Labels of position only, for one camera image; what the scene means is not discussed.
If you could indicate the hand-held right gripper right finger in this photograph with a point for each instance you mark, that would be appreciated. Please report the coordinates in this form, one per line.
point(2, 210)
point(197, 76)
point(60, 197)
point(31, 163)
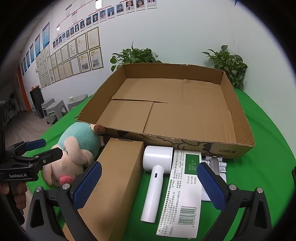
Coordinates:
point(211, 185)

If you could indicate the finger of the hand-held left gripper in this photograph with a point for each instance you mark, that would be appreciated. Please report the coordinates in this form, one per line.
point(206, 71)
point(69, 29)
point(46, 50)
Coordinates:
point(52, 154)
point(35, 143)

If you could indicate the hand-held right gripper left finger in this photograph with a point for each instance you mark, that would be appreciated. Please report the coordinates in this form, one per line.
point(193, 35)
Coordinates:
point(87, 184)

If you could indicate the pink pig plush toy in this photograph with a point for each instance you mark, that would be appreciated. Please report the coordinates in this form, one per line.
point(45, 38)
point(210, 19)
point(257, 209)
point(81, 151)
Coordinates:
point(79, 143)

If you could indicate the white green medicine box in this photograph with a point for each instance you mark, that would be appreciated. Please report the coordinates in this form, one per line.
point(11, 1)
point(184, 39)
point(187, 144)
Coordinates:
point(182, 201)

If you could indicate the long brown cardboard box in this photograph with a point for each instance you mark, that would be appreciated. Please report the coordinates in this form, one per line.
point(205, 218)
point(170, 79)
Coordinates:
point(120, 171)

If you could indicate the white hair dryer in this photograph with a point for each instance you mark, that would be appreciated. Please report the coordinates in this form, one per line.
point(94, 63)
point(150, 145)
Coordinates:
point(155, 176)

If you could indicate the cardboard tray box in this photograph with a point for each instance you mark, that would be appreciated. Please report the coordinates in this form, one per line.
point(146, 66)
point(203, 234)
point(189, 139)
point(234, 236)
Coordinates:
point(175, 109)

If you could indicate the person's left hand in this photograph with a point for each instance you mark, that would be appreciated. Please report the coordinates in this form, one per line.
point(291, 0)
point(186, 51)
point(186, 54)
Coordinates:
point(20, 191)

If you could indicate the white plastic fitting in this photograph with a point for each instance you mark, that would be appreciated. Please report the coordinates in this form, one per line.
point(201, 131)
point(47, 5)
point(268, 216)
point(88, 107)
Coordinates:
point(215, 163)

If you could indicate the grey plastic stool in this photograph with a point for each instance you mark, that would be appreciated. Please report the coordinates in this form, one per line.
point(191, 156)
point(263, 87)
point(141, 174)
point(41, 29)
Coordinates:
point(55, 111)
point(77, 103)
point(47, 103)

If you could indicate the black cabinet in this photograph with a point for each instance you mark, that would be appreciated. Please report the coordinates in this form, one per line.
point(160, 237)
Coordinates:
point(37, 103)

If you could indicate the row of blue notice boards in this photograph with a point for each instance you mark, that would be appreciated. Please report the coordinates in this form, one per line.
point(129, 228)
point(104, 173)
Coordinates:
point(46, 34)

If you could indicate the small potted green plant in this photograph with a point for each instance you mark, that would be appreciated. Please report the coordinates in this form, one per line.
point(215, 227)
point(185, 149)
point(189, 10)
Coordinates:
point(227, 61)

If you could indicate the bushy potted green plant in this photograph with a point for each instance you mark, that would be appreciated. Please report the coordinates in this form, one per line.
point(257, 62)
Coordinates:
point(135, 55)

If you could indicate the row of portrait photos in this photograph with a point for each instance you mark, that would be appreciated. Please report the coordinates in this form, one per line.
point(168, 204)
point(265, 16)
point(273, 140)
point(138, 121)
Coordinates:
point(108, 11)

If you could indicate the wall of framed certificates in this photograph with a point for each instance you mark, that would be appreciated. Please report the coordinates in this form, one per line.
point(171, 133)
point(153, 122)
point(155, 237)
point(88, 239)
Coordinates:
point(76, 55)

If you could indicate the red line wall chart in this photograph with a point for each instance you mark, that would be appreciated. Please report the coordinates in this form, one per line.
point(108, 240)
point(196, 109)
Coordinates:
point(72, 9)

